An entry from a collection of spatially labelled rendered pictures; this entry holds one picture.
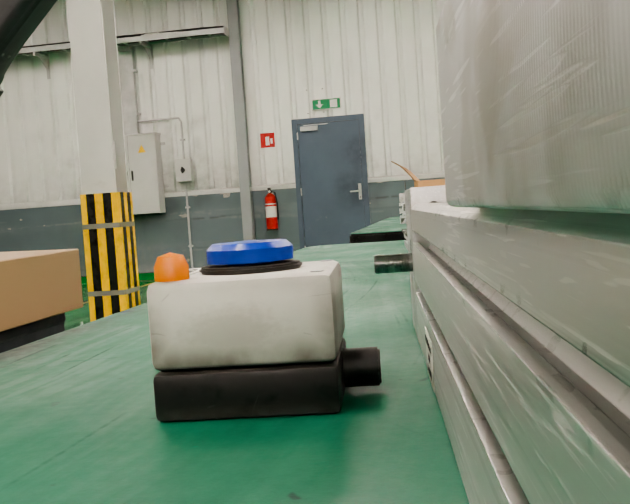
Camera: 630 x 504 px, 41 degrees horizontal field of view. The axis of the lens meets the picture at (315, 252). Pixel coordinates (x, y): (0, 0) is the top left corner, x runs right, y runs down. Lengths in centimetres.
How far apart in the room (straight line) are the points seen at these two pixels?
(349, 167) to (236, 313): 1121
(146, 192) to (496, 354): 1182
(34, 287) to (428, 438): 56
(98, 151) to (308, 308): 661
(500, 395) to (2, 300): 64
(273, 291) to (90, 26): 676
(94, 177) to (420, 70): 591
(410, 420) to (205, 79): 1182
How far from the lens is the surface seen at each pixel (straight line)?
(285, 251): 38
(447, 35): 16
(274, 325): 35
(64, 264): 87
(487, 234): 16
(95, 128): 697
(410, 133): 1154
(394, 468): 28
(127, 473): 31
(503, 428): 16
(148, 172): 1196
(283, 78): 1183
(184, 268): 36
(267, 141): 1178
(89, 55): 705
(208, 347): 36
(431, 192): 51
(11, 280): 78
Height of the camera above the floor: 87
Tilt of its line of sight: 3 degrees down
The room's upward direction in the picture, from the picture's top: 4 degrees counter-clockwise
